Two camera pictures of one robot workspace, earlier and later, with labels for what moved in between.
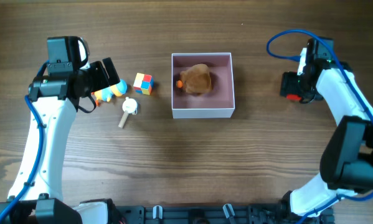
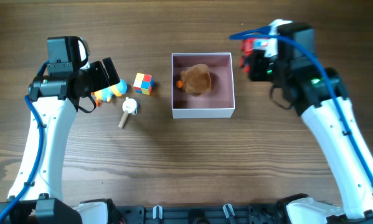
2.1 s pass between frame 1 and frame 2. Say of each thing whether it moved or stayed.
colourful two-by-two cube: stayed
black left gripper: stayed
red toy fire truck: moved
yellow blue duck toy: stayed
